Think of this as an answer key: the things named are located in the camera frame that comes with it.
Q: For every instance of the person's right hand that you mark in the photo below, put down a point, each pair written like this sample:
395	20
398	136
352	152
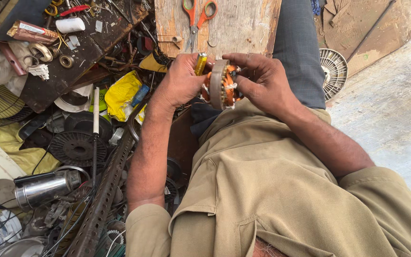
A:
268	84

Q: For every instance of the person's left hand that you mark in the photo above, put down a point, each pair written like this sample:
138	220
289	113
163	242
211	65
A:
177	84

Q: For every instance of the motor stator with copper windings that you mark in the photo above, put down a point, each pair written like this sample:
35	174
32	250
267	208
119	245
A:
220	85

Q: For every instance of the blue tube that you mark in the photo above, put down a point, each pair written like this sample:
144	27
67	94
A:
140	95

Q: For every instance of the person's grey trousers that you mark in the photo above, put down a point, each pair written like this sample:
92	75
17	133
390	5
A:
298	53

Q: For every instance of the small paper tube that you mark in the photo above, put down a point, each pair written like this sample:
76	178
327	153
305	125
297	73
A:
177	39

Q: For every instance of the yellow plastic bag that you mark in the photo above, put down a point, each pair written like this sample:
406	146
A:
121	94

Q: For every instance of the worn wooden board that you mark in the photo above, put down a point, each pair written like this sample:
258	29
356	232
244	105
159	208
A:
234	28

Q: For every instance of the grey round fan guard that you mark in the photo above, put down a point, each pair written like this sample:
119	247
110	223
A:
334	73

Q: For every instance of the black smooth round cover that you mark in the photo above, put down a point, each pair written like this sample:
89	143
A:
84	123

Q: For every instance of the dark cluttered work board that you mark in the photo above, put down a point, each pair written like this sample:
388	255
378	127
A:
80	53

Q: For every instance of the white round bowl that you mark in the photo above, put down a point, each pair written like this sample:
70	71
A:
71	101

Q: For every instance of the steel ball bearing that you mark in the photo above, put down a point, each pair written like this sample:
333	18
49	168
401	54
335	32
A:
66	61

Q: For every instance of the brown cardboard sheet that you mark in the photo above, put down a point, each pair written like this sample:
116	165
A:
369	32

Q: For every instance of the long dark metal rod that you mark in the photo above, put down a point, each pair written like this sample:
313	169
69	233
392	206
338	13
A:
371	30

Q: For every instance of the person's beige shirt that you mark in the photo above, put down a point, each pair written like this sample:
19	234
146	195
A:
280	200

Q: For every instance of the black ribbed round disc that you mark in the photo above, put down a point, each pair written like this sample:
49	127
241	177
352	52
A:
77	148

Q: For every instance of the white tape roll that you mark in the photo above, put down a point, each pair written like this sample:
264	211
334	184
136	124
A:
70	25

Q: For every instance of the perforated metal angle bar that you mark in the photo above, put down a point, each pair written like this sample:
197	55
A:
105	192

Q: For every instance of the white terminal block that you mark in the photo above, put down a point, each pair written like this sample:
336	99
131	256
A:
40	71

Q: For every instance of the brown paper packet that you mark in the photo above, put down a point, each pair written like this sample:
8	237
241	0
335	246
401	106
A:
30	33

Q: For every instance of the pink plastic pipe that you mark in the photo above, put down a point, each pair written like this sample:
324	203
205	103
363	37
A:
11	59

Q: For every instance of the yellow cloth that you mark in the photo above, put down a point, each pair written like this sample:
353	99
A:
9	146

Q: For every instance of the heap of scrap motor parts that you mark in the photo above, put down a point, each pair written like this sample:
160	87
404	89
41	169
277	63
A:
30	232

